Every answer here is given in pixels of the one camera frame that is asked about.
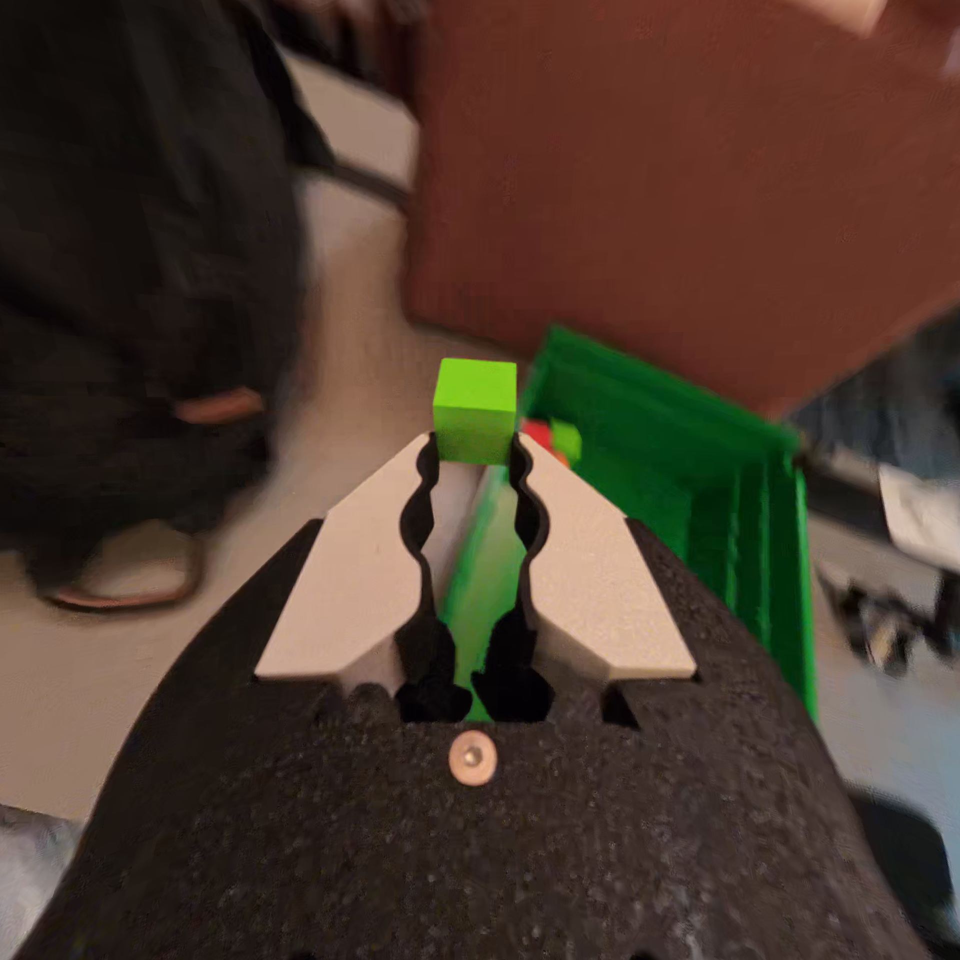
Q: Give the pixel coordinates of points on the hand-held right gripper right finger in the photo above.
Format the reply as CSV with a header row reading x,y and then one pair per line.
x,y
600,592

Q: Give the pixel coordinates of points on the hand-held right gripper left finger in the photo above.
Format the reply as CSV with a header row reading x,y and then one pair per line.
x,y
352,585

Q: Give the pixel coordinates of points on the green plastic bin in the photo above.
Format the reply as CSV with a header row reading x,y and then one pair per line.
x,y
675,480

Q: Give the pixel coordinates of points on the small green block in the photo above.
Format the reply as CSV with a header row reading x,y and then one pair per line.
x,y
567,441

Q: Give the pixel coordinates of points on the red block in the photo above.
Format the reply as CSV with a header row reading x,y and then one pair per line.
x,y
536,433

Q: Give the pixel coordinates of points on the brown leather backpack tag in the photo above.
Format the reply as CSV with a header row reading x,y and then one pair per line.
x,y
219,406

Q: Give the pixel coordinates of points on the white paper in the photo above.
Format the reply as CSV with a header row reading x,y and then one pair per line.
x,y
922,517

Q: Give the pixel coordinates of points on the black backpack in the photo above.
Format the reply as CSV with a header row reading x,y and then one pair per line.
x,y
135,262

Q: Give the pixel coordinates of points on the brown box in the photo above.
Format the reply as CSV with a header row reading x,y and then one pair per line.
x,y
660,187

